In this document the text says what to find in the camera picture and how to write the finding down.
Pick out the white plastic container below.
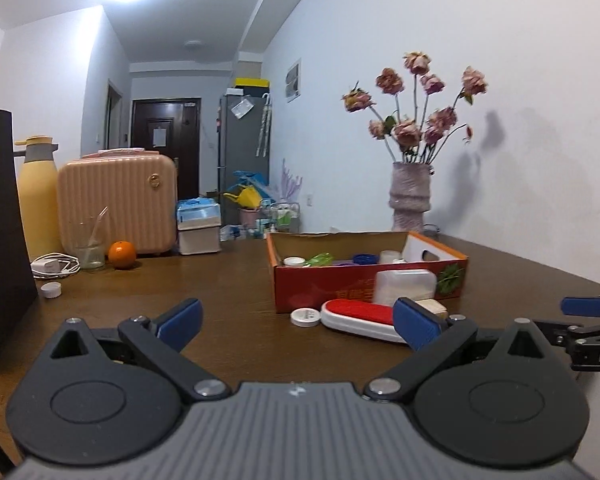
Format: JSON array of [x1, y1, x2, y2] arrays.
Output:
[[374, 268, 438, 306]]

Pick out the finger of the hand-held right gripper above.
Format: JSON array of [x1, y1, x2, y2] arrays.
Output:
[[561, 288, 600, 319], [530, 318, 600, 348]]

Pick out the pink textured vase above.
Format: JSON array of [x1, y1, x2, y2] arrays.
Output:
[[388, 162, 435, 234]]

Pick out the yellow and black box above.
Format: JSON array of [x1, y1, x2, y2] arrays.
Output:
[[233, 77, 271, 96]]

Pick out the hanging folded umbrella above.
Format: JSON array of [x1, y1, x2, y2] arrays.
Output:
[[256, 93, 274, 157]]

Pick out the clear glass cup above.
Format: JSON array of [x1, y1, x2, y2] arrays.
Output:
[[70, 207, 109, 272]]

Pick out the white round lid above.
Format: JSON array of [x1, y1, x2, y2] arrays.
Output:
[[290, 307, 322, 329]]

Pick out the red cardboard box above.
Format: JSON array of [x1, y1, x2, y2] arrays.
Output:
[[265, 230, 470, 315]]

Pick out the yellow watering can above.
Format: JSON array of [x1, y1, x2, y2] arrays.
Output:
[[223, 187, 264, 210]]

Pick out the orange fruit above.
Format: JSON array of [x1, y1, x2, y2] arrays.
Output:
[[107, 240, 138, 270]]

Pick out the white charger with cable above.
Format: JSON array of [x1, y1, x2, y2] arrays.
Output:
[[30, 252, 82, 279]]

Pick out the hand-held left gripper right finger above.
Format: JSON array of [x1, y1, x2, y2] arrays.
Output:
[[362, 297, 557, 404]]

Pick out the red and white lint brush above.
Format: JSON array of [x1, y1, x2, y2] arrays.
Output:
[[320, 298, 411, 345]]

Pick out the white wall panel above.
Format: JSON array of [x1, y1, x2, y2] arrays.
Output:
[[284, 58, 302, 104]]

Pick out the interior side door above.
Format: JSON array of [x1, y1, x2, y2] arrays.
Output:
[[104, 78, 125, 151]]

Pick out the dried pink roses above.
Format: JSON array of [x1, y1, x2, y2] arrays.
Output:
[[340, 50, 490, 165]]

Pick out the white and blue storage box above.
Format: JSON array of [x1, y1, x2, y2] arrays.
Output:
[[175, 198, 223, 256]]

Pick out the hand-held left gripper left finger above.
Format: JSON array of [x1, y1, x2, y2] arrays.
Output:
[[50, 297, 231, 404]]

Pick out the dark brown entrance door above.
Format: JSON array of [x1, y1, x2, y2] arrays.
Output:
[[130, 97, 202, 202]]

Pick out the small beige cube box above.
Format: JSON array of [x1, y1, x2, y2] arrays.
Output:
[[413, 298, 449, 319]]

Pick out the pink ribbed suitcase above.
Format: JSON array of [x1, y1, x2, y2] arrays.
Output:
[[56, 147, 179, 257]]

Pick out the purple coral decoration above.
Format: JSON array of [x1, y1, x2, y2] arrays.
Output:
[[278, 158, 304, 204]]

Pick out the yellow thermos jug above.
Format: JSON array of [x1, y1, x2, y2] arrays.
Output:
[[12, 135, 64, 263]]

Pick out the black paper bag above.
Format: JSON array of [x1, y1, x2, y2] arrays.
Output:
[[0, 30, 39, 380]]

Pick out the wire rack of bottles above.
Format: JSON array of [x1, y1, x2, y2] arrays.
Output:
[[267, 200, 301, 235]]

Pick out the paper sheet on refrigerator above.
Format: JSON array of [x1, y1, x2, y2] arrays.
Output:
[[229, 97, 255, 120]]

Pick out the grey refrigerator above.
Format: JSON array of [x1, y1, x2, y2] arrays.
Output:
[[217, 92, 271, 202]]

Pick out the blue folding rack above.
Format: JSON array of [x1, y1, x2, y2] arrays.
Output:
[[232, 169, 271, 196]]

